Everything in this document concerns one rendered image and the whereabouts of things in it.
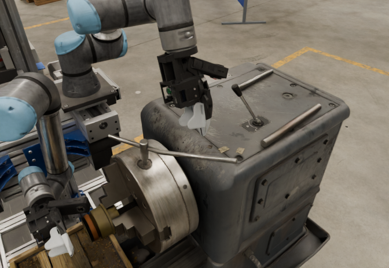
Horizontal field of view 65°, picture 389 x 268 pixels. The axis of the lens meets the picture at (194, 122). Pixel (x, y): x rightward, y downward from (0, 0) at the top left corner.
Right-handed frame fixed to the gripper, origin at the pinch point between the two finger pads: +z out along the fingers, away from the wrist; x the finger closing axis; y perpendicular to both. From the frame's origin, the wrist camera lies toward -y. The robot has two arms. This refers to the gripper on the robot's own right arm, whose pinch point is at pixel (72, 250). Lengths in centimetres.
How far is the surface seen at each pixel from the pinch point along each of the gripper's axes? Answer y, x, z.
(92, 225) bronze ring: -6.7, 3.6, -1.1
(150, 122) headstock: -35.5, 14.3, -18.5
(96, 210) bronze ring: -9.2, 4.6, -4.0
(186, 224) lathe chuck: -27.4, 1.8, 12.4
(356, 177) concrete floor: -204, -108, -3
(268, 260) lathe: -66, -51, 18
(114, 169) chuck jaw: -18.0, 11.1, -9.2
